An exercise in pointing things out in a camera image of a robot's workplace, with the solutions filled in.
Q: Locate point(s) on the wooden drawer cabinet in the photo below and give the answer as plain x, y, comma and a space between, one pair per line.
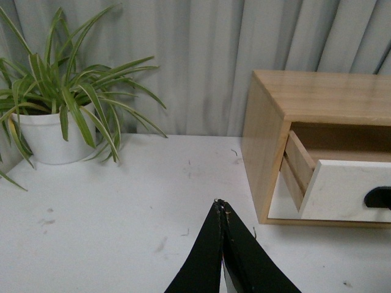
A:
278, 101

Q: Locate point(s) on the grey curtain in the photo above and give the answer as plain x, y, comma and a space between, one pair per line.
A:
206, 50

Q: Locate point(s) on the white drawer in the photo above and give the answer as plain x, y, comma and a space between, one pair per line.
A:
288, 194
337, 167

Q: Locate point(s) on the black drawer handle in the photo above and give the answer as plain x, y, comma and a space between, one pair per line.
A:
379, 197

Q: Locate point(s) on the white plant pot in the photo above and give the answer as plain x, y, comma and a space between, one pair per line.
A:
44, 136

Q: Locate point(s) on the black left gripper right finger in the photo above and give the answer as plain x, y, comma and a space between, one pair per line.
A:
247, 267

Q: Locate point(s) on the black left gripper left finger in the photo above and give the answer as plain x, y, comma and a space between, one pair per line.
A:
201, 272

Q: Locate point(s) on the green spider plant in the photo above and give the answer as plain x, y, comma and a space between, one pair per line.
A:
54, 83

